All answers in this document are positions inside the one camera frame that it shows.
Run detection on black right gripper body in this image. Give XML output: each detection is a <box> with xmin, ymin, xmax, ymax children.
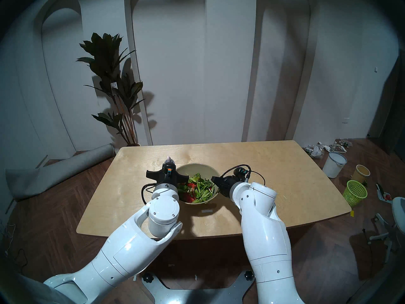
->
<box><xmin>220</xmin><ymin>176</ymin><xmax>241</xmax><ymax>198</ymax></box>

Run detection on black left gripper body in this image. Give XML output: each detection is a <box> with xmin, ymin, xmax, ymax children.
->
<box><xmin>155</xmin><ymin>174</ymin><xmax>177</xmax><ymax>186</ymax></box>

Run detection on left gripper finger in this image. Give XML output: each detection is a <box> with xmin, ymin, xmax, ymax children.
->
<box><xmin>146</xmin><ymin>160</ymin><xmax>170</xmax><ymax>181</ymax></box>
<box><xmin>169</xmin><ymin>160</ymin><xmax>190</xmax><ymax>182</ymax></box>

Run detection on mixed green salad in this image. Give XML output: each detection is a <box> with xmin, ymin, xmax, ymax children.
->
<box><xmin>177</xmin><ymin>173</ymin><xmax>216</xmax><ymax>203</ymax></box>

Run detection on beige green salad bowl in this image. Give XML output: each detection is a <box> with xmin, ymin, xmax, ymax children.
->
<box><xmin>176</xmin><ymin>163</ymin><xmax>221</xmax><ymax>205</ymax></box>

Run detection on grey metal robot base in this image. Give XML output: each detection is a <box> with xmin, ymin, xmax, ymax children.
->
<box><xmin>141</xmin><ymin>270</ymin><xmax>256</xmax><ymax>304</ymax></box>

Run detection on crumpled white plastic wrappers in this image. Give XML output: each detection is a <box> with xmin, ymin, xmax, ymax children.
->
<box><xmin>302</xmin><ymin>142</ymin><xmax>329</xmax><ymax>158</ymax></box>

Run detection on rolled grey floor mat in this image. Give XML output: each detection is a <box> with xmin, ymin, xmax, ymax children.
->
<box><xmin>5</xmin><ymin>143</ymin><xmax>115</xmax><ymax>201</ymax></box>

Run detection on white plastic bucket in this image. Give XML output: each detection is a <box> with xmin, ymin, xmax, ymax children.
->
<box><xmin>322</xmin><ymin>152</ymin><xmax>347</xmax><ymax>179</ymax></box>

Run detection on small packaging litter pile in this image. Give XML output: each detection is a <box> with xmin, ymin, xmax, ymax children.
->
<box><xmin>331</xmin><ymin>138</ymin><xmax>352</xmax><ymax>152</ymax></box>

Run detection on tall dark green potted plant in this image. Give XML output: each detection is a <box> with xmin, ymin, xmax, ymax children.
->
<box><xmin>76</xmin><ymin>33</ymin><xmax>146</xmax><ymax>147</ymax></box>

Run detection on green mesh basket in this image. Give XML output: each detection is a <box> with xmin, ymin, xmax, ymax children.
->
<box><xmin>343</xmin><ymin>180</ymin><xmax>368</xmax><ymax>207</ymax></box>

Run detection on beige paper cup bin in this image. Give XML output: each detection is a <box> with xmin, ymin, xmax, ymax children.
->
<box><xmin>351</xmin><ymin>165</ymin><xmax>371</xmax><ymax>184</ymax></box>

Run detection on white cutting board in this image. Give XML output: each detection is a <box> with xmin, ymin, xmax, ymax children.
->
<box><xmin>376</xmin><ymin>187</ymin><xmax>393</xmax><ymax>202</ymax></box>

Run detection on white swivel chair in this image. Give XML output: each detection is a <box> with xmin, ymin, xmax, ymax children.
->
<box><xmin>367</xmin><ymin>197</ymin><xmax>405</xmax><ymax>264</ymax></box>

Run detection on dark grey cabinet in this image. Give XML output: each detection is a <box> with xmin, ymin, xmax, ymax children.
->
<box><xmin>377</xmin><ymin>53</ymin><xmax>405</xmax><ymax>158</ymax></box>

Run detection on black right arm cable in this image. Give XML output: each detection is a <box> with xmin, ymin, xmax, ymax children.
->
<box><xmin>221</xmin><ymin>164</ymin><xmax>266</xmax><ymax>185</ymax></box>

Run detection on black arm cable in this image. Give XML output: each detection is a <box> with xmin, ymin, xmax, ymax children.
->
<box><xmin>221</xmin><ymin>164</ymin><xmax>266</xmax><ymax>185</ymax></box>
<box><xmin>141</xmin><ymin>181</ymin><xmax>157</xmax><ymax>206</ymax></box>

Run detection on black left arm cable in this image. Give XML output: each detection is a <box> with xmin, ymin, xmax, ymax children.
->
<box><xmin>141</xmin><ymin>181</ymin><xmax>157</xmax><ymax>206</ymax></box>

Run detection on white floor cable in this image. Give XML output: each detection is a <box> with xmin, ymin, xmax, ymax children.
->
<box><xmin>0</xmin><ymin>219</ymin><xmax>16</xmax><ymax>253</ymax></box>

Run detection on black floor cable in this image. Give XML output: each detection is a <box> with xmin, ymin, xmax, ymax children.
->
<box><xmin>6</xmin><ymin>248</ymin><xmax>32</xmax><ymax>285</ymax></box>

